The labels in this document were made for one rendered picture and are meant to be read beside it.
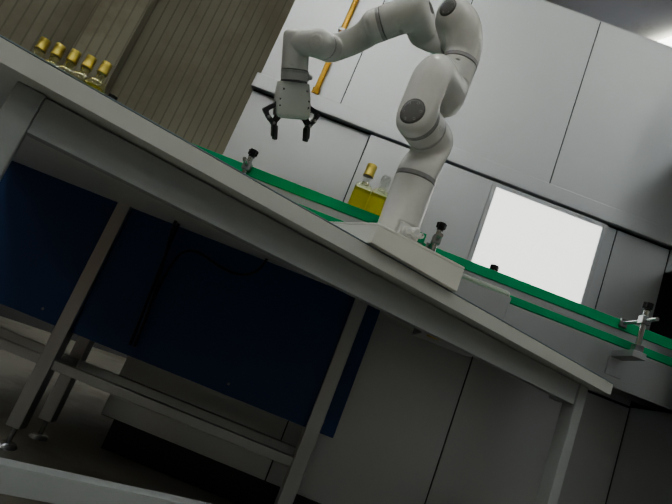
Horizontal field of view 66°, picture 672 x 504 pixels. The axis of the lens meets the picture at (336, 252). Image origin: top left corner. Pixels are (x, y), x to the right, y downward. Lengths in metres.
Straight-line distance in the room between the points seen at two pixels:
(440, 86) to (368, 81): 0.90
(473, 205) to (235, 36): 3.43
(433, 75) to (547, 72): 1.11
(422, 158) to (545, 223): 0.87
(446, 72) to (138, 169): 0.67
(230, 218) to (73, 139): 0.27
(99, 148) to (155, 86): 3.69
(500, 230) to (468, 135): 0.38
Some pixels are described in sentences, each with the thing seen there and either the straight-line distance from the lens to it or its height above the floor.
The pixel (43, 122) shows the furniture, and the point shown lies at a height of 0.68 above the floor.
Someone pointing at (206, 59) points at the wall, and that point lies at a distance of 4.78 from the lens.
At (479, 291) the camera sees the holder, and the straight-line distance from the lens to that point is 1.36.
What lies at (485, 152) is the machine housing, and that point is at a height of 1.43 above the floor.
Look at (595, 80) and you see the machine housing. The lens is 2.33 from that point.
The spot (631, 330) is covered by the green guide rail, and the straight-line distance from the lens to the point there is 1.86.
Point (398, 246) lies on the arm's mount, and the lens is 1.05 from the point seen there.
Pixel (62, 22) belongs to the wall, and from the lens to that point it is 4.63.
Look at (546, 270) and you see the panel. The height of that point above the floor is 1.08.
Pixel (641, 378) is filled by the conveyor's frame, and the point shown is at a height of 0.81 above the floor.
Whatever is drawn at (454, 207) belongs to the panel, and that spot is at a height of 1.17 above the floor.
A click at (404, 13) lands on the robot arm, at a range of 1.43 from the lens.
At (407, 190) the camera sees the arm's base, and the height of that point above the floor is 0.92.
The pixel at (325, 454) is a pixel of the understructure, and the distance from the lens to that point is 1.80.
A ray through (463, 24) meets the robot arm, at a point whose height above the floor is 1.32.
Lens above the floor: 0.50
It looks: 12 degrees up
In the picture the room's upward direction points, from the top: 22 degrees clockwise
